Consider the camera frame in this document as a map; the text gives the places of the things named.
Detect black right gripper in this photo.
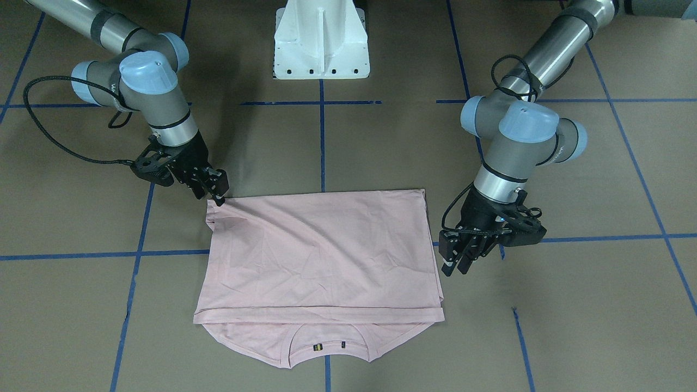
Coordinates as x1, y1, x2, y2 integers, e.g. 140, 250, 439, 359
164, 132, 229, 206

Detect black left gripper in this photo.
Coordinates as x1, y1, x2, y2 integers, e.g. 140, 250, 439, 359
439, 188, 510, 276

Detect pink t-shirt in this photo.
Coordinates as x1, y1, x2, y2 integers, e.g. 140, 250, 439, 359
193, 189, 445, 368

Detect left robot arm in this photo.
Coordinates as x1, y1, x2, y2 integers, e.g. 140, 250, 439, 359
447, 1, 695, 272

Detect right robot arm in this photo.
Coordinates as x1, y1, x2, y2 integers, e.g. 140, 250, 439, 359
30, 1, 229, 205

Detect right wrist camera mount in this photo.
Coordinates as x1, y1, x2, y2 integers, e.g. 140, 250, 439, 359
129, 136, 178, 187

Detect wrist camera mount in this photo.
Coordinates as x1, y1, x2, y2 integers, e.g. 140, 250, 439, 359
491, 188, 547, 247
129, 136, 178, 187

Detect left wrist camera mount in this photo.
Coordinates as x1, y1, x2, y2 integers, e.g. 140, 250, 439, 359
491, 188, 547, 247

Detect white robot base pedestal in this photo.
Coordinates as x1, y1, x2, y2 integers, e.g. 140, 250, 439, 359
272, 1, 371, 80

